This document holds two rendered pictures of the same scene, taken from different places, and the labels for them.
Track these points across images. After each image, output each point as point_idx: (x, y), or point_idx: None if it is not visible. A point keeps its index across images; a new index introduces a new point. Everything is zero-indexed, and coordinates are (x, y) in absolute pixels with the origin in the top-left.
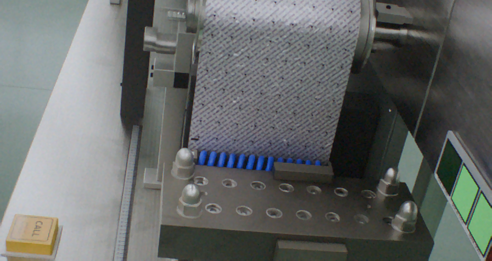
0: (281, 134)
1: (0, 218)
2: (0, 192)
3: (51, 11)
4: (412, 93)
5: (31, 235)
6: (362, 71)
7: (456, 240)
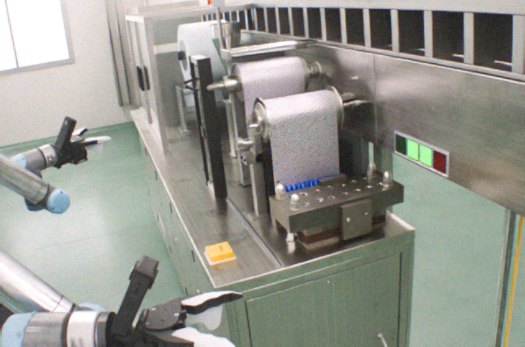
0: (315, 166)
1: None
2: (118, 295)
3: (87, 189)
4: (367, 126)
5: (221, 251)
6: None
7: None
